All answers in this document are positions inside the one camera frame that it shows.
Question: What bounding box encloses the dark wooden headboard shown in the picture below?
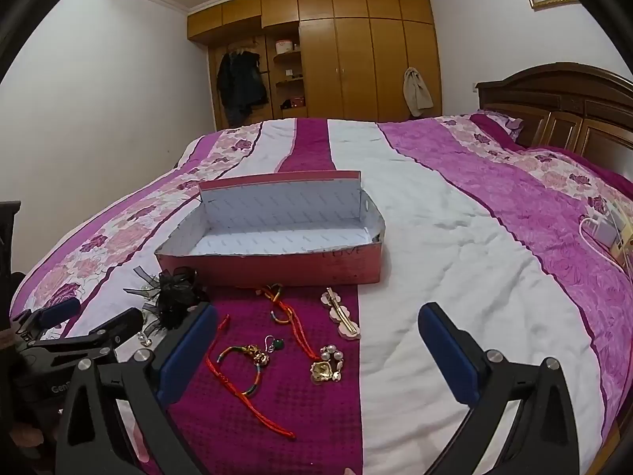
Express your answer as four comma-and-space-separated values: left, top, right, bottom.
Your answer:
475, 62, 633, 179

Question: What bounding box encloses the wooden wardrobe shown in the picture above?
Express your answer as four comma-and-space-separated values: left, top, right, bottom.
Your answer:
187, 0, 442, 129

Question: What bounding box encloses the pink cardboard box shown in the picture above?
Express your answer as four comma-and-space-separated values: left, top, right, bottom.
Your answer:
154, 171, 387, 289

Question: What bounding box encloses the black flower hair accessory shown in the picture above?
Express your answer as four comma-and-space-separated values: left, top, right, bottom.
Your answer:
123, 264, 211, 348

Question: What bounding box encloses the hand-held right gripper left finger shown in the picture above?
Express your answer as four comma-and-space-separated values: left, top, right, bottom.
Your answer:
54, 301, 219, 475

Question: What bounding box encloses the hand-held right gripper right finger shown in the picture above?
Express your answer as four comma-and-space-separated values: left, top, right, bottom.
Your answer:
417, 301, 580, 475

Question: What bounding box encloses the dark wooden furniture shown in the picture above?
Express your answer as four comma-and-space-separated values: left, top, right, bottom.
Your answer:
0, 201, 21, 308

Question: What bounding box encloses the beige hanging garment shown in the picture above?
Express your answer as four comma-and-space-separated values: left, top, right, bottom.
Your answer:
402, 66, 435, 117

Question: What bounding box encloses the white charger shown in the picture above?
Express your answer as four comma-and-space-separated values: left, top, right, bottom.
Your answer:
586, 213, 616, 248

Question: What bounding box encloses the pink and white bedspread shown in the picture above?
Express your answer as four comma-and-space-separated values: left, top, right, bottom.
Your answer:
10, 114, 633, 475

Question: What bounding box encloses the gold pearl brooch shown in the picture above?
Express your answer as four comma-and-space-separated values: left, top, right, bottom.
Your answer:
310, 345, 345, 384

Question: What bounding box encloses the pink floral pillow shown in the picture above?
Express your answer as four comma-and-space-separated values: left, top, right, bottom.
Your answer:
470, 110, 525, 144

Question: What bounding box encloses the pink flower hair clip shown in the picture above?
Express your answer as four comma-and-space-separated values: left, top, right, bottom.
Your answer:
320, 287, 362, 340

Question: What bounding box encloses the rainbow hoop bracelet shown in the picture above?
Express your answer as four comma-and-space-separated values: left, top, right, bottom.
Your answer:
205, 314, 298, 440

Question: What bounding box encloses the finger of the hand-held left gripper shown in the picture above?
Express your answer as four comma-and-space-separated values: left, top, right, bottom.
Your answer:
10, 297, 82, 340
74, 307, 144, 353

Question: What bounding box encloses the red braided cord bracelet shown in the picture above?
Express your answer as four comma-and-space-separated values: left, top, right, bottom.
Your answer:
257, 283, 321, 361

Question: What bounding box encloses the white cable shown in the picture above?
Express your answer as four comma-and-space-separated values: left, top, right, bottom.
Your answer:
578, 215, 629, 264

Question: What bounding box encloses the black hanging coat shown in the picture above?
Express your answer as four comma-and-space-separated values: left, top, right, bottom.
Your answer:
216, 48, 270, 128

